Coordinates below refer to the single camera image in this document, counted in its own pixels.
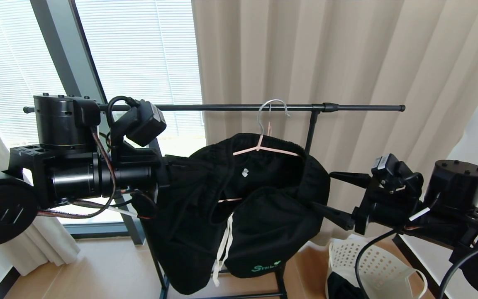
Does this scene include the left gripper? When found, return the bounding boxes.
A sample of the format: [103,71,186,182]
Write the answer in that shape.
[52,157,171,200]

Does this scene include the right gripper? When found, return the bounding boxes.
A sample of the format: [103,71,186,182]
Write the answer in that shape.
[310,171,422,235]

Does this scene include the black shorts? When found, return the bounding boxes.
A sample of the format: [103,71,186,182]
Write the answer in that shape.
[131,133,332,295]

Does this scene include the white laundry basket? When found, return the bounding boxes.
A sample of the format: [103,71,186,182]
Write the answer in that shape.
[325,235,428,299]

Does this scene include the black clothes rack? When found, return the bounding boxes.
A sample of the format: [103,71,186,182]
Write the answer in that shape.
[23,102,406,299]

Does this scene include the black garment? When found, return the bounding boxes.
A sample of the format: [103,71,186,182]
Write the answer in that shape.
[327,272,368,299]

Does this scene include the beige curtain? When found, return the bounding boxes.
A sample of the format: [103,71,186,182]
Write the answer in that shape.
[191,0,478,245]
[0,96,81,277]

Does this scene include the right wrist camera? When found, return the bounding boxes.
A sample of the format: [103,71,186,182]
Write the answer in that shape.
[371,154,424,194]

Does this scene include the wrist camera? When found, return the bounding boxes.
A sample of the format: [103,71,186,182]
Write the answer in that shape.
[110,100,167,164]
[371,154,424,194]

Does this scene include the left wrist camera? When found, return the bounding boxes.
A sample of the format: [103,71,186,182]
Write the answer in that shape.
[110,100,167,164]

